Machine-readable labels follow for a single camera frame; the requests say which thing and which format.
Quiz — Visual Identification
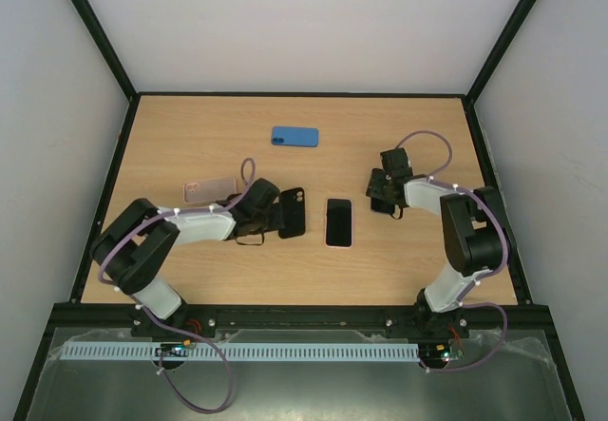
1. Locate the light blue slotted cable duct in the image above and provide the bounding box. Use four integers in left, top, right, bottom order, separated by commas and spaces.
58, 341, 419, 363

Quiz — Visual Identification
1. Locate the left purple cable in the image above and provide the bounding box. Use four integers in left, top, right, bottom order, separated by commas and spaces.
97, 157, 257, 284

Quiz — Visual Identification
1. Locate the purple cable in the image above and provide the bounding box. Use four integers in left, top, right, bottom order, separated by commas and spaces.
97, 157, 257, 284
393, 129, 512, 294

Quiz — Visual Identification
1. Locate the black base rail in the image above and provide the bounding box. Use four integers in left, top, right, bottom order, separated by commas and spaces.
47, 302, 555, 341

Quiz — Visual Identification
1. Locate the pink translucent phone case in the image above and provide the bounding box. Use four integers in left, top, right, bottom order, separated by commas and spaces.
183, 176, 237, 204

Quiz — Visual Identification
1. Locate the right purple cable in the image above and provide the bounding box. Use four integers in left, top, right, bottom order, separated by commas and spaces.
393, 129, 512, 294

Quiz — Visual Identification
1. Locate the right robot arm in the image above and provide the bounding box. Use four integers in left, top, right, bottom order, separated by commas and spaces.
366, 147, 513, 337

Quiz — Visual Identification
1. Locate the black phone pink edge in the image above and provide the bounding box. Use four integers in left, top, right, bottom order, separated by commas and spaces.
326, 199, 353, 247

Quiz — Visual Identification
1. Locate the blue phone case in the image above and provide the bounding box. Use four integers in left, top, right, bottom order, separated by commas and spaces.
271, 126, 319, 148

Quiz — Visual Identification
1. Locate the black phone case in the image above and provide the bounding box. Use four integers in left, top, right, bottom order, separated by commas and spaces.
278, 187, 306, 239

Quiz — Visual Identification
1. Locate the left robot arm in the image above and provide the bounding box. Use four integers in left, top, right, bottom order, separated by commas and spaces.
90, 179, 283, 319

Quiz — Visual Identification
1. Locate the black phone blue edge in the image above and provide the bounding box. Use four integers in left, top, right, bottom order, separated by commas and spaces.
370, 198, 395, 215

